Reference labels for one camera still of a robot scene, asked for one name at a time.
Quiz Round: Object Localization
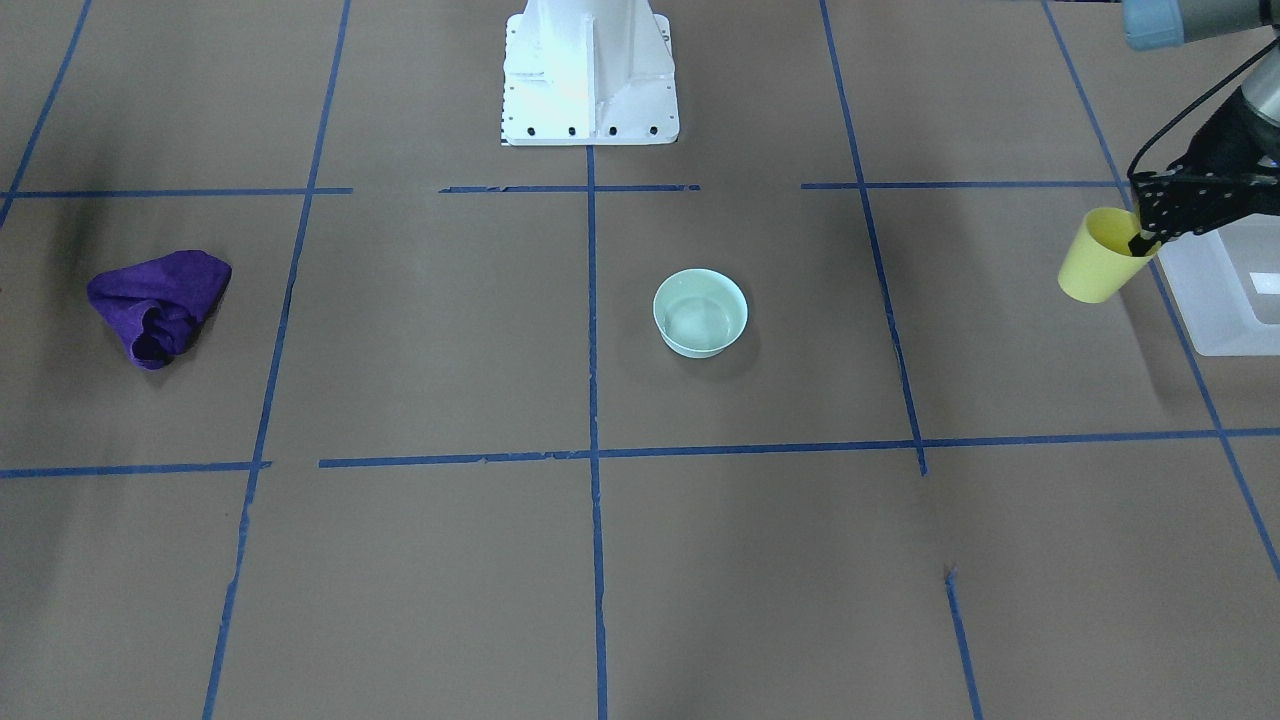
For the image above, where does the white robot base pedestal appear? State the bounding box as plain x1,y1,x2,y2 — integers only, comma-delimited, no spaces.
500,1,681,147

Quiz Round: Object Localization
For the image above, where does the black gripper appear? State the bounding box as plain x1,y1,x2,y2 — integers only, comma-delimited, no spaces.
1128,95,1279,258

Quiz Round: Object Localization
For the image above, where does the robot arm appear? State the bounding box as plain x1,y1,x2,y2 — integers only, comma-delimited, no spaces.
1123,1,1279,258

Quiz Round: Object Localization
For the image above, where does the light green bowl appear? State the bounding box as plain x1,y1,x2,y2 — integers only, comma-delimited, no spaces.
652,268,750,359

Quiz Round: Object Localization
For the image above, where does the yellow plastic cup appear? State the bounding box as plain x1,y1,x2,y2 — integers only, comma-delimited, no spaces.
1057,208,1156,304

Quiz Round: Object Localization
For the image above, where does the translucent white storage box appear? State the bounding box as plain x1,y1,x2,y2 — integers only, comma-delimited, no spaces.
1158,215,1279,357

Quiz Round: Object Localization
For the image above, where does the purple cloth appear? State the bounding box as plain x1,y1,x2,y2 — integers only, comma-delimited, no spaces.
86,250,233,372

